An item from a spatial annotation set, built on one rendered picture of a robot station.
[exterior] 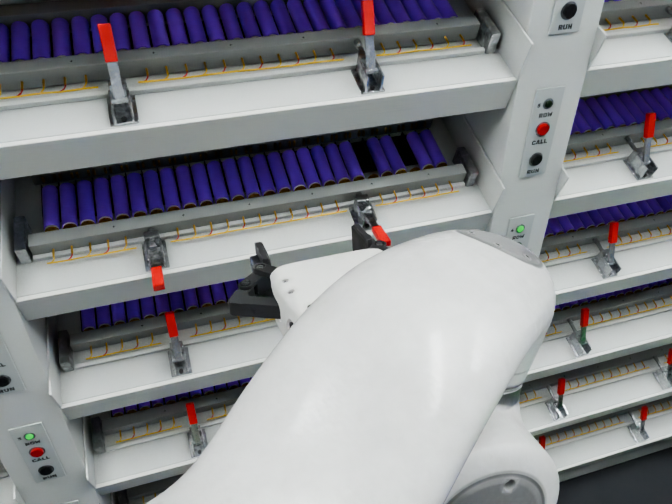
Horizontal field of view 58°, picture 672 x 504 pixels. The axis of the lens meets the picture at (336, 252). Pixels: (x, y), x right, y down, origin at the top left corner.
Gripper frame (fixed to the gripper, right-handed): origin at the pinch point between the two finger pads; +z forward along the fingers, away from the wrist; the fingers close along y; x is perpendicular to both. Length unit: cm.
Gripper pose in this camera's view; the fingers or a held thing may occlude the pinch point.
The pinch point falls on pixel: (311, 251)
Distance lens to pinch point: 55.6
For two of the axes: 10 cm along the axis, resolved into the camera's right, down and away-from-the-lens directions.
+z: -3.0, -4.0, 8.7
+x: -0.6, -9.0, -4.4
